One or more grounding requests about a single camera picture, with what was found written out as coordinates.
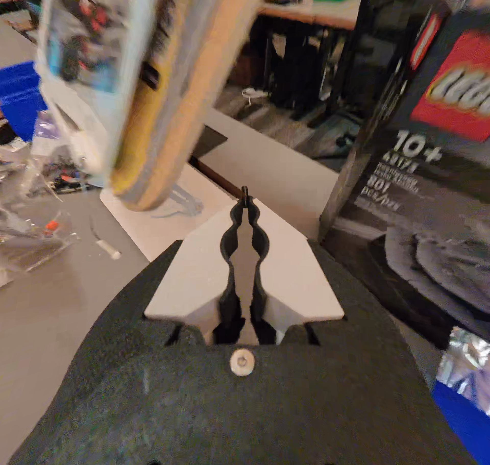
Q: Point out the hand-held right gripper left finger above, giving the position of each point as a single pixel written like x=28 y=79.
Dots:
x=183 y=281

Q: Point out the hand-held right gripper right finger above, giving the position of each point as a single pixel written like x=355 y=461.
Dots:
x=302 y=281

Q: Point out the black lego pin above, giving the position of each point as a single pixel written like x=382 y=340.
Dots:
x=245 y=194

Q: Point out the black lego set box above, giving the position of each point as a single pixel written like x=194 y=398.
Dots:
x=421 y=166

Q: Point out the blue plastic bin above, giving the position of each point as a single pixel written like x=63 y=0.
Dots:
x=467 y=419
x=19 y=97

